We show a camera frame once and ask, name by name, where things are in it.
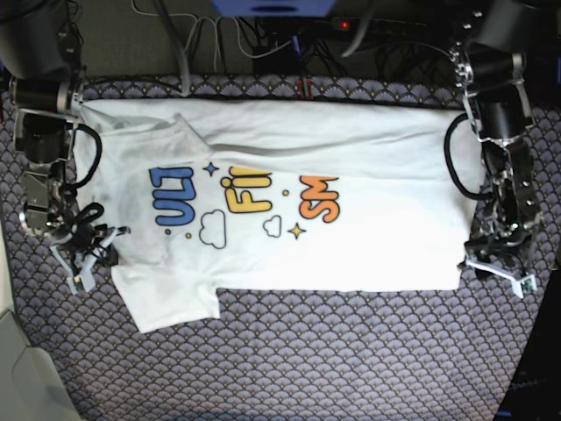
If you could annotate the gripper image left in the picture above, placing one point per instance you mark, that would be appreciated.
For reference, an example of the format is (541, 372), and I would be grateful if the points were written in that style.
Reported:
(72, 242)

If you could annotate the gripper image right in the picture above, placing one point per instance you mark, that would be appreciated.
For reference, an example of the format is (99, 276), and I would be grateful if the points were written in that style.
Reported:
(505, 246)

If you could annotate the white printed T-shirt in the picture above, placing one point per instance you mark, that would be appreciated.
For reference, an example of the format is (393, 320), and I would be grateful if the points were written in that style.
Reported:
(272, 195)

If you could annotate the robot arm image left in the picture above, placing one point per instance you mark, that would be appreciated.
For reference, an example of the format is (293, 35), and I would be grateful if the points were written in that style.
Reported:
(41, 50)

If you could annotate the patterned fan-motif tablecloth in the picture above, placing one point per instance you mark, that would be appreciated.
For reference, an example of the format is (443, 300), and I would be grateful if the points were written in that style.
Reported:
(473, 354)

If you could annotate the red table clamp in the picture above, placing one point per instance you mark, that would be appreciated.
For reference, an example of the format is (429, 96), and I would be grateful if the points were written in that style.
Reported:
(304, 88)

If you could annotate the black power strip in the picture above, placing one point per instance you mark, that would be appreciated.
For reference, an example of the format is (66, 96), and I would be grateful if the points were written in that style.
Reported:
(379, 27)

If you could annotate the blue box overhead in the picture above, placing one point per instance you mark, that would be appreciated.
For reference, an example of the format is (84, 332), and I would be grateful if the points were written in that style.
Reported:
(273, 8)

